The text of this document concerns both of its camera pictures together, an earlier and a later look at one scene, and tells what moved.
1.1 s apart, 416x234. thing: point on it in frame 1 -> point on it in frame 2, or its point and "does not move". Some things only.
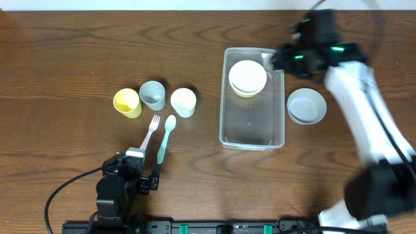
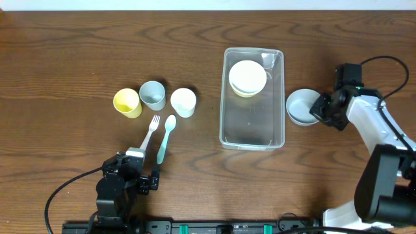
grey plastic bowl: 306,106 does not move
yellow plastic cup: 127,101 does not move
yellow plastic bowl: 245,95 does not move
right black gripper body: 285,60 -> 320,108
